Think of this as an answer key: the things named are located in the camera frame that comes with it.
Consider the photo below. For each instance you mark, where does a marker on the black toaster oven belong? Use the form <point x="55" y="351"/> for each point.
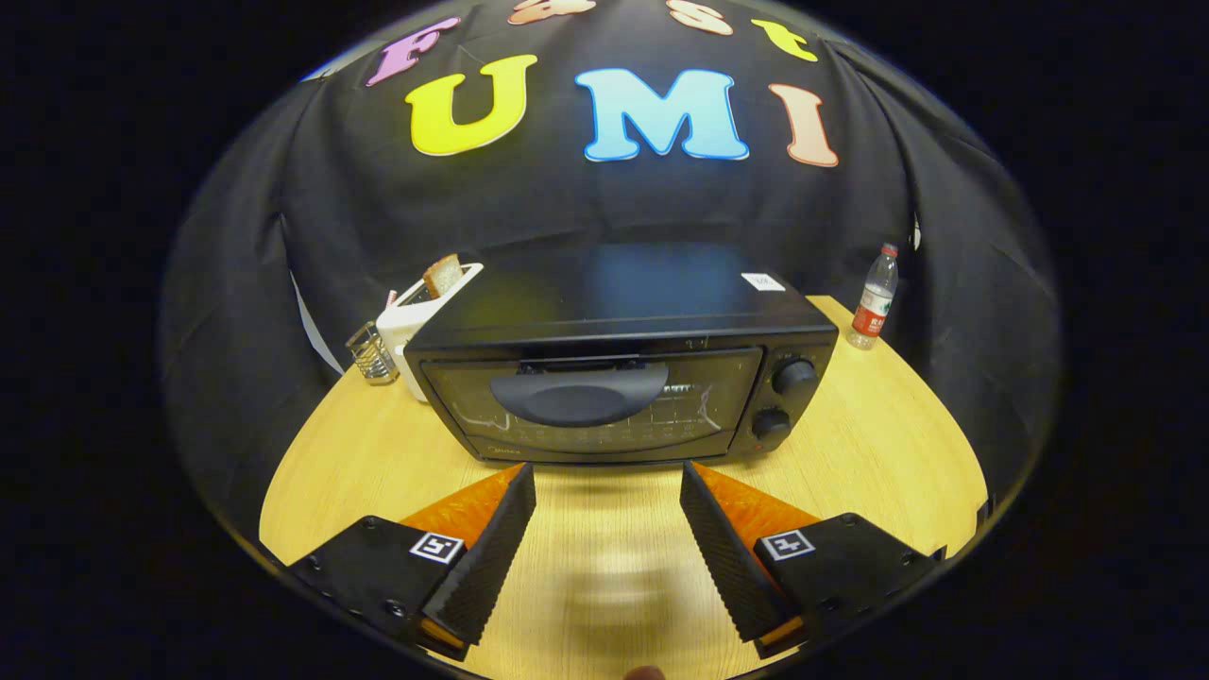
<point x="623" y="312"/>

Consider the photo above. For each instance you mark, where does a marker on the toasted bread slice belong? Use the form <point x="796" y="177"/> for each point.
<point x="443" y="276"/>

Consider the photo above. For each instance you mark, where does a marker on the white pop-up toaster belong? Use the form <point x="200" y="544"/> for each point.
<point x="401" y="331"/>

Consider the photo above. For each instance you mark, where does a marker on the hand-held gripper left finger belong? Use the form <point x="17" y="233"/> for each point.
<point x="491" y="552"/>

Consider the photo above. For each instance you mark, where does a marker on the clear bottle red label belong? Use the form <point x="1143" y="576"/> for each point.
<point x="874" y="302"/>

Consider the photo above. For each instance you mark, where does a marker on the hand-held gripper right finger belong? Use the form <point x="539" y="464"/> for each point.
<point x="723" y="552"/>

